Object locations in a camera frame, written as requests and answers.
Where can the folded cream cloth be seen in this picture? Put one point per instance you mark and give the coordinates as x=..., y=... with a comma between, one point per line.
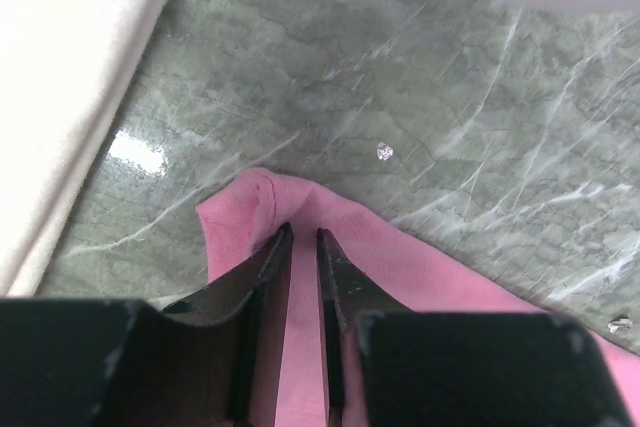
x=65, y=68

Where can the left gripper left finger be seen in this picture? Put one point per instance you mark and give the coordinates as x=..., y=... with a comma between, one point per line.
x=214, y=357

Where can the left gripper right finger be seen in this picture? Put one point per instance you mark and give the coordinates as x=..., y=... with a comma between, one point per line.
x=345, y=291

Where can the pink t shirt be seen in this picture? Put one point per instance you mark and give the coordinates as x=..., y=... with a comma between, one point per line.
x=243, y=215

